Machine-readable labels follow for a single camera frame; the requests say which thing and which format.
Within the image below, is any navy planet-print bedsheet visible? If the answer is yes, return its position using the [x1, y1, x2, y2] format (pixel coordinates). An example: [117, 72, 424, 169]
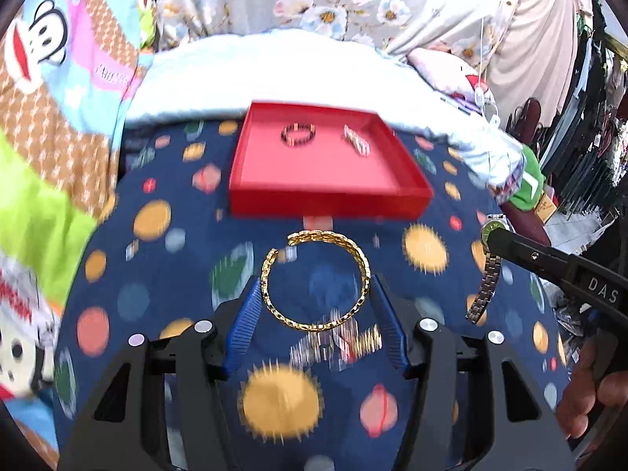
[54, 122, 568, 470]

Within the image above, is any light blue quilt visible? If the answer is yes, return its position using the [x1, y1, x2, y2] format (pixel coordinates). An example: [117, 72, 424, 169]
[124, 29, 524, 187]

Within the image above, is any dark beaded bracelet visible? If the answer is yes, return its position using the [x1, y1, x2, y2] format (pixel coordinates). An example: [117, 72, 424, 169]
[280, 122, 318, 148]

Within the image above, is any beige hanging cloth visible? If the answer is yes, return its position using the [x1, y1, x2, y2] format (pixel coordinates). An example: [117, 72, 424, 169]
[487, 0, 581, 126]

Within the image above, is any colourful monkey cartoon blanket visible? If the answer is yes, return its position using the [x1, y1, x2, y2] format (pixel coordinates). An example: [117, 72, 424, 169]
[1, 0, 157, 470]

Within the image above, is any green garment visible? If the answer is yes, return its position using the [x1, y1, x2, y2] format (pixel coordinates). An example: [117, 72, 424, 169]
[509, 145, 545, 212]

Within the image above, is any silver chain in tray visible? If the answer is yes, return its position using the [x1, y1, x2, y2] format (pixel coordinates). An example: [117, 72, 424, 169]
[343, 124, 372, 158]

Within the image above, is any person's right hand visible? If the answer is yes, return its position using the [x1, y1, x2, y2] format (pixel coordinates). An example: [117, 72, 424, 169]
[556, 338, 628, 438]

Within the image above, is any red shallow tray box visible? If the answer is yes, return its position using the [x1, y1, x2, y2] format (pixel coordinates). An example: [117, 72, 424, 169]
[228, 101, 434, 220]

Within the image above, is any silver jewelry pile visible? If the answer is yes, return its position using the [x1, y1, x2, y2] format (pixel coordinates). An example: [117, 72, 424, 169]
[290, 319, 359, 371]

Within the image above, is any gold chain cuff bracelet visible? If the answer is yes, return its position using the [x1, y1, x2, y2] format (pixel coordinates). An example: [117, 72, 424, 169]
[259, 228, 373, 333]

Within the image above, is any silver link wristwatch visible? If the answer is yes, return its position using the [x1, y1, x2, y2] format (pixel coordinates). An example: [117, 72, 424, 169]
[465, 215, 510, 324]

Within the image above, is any pink plush toy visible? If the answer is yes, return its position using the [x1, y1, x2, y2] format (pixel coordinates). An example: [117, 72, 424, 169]
[407, 48, 500, 121]

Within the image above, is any gold link wristwatch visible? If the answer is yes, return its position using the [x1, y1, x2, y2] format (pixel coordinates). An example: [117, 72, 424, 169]
[350, 324, 382, 360]

